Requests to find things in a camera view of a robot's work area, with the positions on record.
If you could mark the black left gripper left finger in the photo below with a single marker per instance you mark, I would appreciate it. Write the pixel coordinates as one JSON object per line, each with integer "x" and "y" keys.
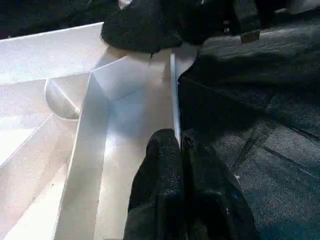
{"x": 157, "y": 195}

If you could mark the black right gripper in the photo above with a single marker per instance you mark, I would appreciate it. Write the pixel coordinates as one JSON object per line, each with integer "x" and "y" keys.
{"x": 215, "y": 17}

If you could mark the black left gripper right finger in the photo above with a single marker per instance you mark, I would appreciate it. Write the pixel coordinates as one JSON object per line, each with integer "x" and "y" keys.
{"x": 212, "y": 200}

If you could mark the white plastic table top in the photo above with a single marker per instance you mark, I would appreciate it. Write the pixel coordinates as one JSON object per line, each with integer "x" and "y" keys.
{"x": 75, "y": 125}

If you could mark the black work surface mat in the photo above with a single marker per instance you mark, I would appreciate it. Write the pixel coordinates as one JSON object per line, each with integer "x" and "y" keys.
{"x": 262, "y": 100}

